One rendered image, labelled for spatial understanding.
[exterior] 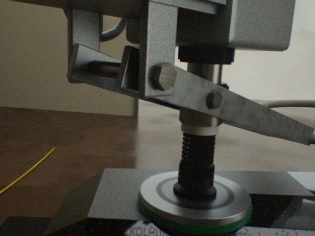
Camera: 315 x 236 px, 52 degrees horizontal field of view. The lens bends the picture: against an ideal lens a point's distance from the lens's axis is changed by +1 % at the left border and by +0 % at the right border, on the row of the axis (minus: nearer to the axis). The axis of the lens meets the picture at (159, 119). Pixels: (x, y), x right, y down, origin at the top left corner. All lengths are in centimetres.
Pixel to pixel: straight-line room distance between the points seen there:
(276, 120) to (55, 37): 550
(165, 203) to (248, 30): 32
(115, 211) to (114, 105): 522
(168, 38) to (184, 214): 30
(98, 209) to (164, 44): 35
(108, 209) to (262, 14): 42
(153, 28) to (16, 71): 605
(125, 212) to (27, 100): 581
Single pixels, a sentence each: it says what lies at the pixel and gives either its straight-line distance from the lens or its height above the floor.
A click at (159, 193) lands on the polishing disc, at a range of 62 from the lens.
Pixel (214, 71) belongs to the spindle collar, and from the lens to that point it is 56.
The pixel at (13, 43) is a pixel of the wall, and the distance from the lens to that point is 638.
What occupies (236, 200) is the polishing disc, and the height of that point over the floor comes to 88.
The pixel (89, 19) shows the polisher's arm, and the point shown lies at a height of 118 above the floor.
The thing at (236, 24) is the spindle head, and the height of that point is 118.
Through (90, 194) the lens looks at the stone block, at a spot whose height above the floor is 84.
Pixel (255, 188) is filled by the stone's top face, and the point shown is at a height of 85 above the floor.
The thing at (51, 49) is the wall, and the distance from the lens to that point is 607.
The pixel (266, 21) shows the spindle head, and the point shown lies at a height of 119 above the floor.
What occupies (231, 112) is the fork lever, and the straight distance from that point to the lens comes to 56.
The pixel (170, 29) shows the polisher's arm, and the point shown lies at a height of 116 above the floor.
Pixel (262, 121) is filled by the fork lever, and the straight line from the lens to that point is 67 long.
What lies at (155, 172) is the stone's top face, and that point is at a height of 85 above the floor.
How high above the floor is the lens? 114
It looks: 12 degrees down
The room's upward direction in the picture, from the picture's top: 3 degrees clockwise
